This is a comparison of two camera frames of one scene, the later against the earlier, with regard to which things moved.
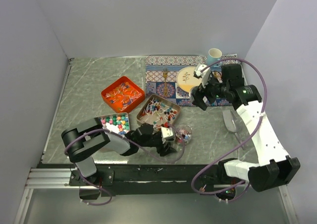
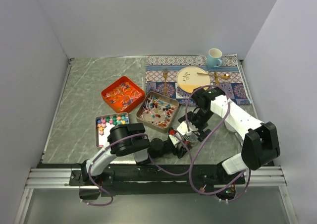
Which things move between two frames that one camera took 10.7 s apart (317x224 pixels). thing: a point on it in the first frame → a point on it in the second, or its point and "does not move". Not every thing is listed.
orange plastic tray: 123,95 does not move
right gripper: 198,99 → 202,135
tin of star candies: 118,123 does not move
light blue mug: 214,56 does not move
